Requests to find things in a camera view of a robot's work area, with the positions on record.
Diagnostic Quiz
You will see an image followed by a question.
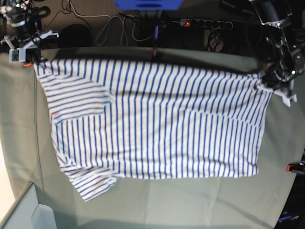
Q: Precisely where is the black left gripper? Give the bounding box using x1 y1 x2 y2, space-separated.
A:
260 62 298 91

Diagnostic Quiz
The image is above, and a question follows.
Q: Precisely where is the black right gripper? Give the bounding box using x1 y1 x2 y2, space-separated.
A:
14 22 43 64

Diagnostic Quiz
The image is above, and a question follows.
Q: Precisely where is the blue white striped t-shirt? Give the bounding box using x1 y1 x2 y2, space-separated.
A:
35 59 271 201

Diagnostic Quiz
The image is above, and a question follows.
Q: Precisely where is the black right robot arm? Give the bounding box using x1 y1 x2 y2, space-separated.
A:
0 0 58 65

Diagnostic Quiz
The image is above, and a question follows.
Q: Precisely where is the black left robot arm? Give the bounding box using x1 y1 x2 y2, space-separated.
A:
250 0 305 93

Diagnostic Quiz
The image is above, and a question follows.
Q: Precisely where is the red black clamp left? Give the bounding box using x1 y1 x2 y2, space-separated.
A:
23 62 32 67

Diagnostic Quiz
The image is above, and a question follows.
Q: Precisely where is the red black clamp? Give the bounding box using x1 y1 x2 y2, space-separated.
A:
23 62 32 67
286 161 305 175
151 25 159 62

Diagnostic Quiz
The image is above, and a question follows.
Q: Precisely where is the black round stool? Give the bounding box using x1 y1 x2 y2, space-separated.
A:
58 24 92 48

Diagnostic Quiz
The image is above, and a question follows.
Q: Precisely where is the red black clamp right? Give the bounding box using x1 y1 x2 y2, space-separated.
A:
286 161 305 175

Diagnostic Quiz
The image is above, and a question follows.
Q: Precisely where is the blue box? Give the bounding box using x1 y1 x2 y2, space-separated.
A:
115 0 183 10

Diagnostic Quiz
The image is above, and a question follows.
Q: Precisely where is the black power strip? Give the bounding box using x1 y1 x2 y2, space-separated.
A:
179 19 234 30

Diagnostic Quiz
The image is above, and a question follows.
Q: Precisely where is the red black clamp centre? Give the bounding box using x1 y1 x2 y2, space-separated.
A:
151 25 159 62

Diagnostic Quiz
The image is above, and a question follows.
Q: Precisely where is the white bin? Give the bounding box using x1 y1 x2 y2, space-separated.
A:
0 182 57 229

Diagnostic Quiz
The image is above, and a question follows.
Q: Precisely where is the white cable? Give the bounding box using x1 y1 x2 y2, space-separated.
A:
95 14 155 47

